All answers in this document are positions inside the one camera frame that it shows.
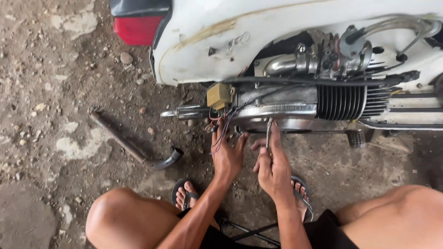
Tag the slim metal hand tool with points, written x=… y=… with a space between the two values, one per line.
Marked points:
x=268 y=133

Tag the grey finned scooter engine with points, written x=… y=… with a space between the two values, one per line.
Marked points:
x=311 y=103

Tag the chrome pipe stub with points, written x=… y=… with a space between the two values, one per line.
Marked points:
x=188 y=111

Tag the person's left leg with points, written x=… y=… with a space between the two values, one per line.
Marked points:
x=128 y=221

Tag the black scooter seat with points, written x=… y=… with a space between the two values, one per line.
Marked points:
x=138 y=7

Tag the person's leg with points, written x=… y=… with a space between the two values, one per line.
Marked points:
x=128 y=221
x=398 y=218

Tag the round grey stone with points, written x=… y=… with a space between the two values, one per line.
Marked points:
x=126 y=58

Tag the black metal stool frame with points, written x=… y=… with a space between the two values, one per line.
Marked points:
x=249 y=233

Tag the red tail light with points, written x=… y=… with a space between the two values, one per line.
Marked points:
x=136 y=30

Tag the white scooter body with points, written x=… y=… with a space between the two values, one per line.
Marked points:
x=242 y=38

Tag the person's right hand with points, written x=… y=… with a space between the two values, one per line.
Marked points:
x=275 y=173

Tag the rusty exhaust pipe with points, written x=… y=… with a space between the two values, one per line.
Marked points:
x=128 y=143

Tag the yellowish electrical box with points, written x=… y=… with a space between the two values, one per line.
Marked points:
x=218 y=95

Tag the black flip-flop sandal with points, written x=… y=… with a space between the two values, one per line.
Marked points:
x=185 y=195
x=304 y=199

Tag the black kick starter pedal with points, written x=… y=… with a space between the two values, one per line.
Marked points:
x=356 y=139

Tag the person's right leg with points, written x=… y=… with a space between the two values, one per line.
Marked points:
x=398 y=218

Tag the person's left hand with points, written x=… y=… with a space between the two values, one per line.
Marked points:
x=226 y=159

